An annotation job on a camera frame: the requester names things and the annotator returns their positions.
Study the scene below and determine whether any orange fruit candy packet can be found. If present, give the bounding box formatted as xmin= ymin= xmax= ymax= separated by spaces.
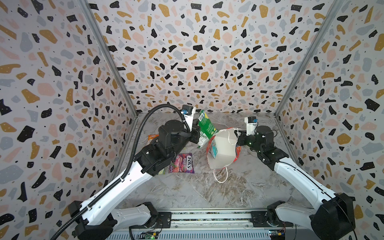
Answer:
xmin=148 ymin=135 xmax=159 ymax=142

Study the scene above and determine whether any purple candy packet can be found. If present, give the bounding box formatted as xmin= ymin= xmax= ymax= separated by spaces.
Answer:
xmin=169 ymin=153 xmax=195 ymax=174

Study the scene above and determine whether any green yellow candy packet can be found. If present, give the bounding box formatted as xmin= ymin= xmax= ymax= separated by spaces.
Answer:
xmin=158 ymin=168 xmax=167 ymax=175

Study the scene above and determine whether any red paper gift bag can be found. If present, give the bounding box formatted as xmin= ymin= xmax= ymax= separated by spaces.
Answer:
xmin=206 ymin=128 xmax=241 ymax=184

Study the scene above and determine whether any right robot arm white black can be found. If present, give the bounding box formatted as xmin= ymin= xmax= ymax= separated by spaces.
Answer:
xmin=235 ymin=126 xmax=356 ymax=240

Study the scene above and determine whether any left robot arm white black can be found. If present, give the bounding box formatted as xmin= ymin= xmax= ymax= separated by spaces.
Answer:
xmin=69 ymin=120 xmax=200 ymax=240

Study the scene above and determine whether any teal snack packet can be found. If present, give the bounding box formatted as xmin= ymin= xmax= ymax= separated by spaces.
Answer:
xmin=209 ymin=139 xmax=218 ymax=159

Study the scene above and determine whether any left green circuit board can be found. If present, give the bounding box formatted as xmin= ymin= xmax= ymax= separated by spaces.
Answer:
xmin=138 ymin=231 xmax=159 ymax=240

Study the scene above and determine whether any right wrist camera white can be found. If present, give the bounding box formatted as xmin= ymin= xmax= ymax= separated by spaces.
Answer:
xmin=244 ymin=116 xmax=259 ymax=136

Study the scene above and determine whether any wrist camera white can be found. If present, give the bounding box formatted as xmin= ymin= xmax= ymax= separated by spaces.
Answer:
xmin=181 ymin=105 xmax=196 ymax=132
xmin=244 ymin=116 xmax=259 ymax=136

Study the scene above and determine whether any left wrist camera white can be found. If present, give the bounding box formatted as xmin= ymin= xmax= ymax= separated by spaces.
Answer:
xmin=181 ymin=105 xmax=196 ymax=132

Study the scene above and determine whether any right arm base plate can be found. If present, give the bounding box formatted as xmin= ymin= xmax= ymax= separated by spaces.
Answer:
xmin=250 ymin=211 xmax=294 ymax=228

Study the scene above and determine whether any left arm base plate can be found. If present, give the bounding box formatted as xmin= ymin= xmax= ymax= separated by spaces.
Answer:
xmin=131 ymin=212 xmax=172 ymax=230

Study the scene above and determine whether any right circuit board with wires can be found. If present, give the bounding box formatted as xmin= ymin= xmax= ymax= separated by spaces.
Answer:
xmin=269 ymin=230 xmax=286 ymax=240

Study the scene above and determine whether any aluminium mounting rail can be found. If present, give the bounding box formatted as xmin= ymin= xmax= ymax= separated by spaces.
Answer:
xmin=102 ymin=209 xmax=318 ymax=240

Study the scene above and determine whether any left black corrugated cable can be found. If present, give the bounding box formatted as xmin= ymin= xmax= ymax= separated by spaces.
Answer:
xmin=49 ymin=103 xmax=192 ymax=240

